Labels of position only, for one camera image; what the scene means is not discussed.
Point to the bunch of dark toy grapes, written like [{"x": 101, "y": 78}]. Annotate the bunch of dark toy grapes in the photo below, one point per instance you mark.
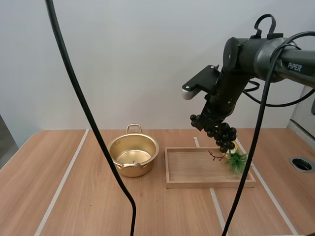
[{"x": 225, "y": 137}]

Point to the yellow toy pineapple green crown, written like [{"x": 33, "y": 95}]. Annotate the yellow toy pineapple green crown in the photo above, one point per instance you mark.
[{"x": 236, "y": 161}]

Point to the shallow wooden tray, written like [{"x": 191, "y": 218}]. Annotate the shallow wooden tray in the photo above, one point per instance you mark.
[{"x": 192, "y": 169}]

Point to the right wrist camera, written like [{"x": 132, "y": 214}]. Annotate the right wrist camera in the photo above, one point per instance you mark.
[{"x": 199, "y": 78}]

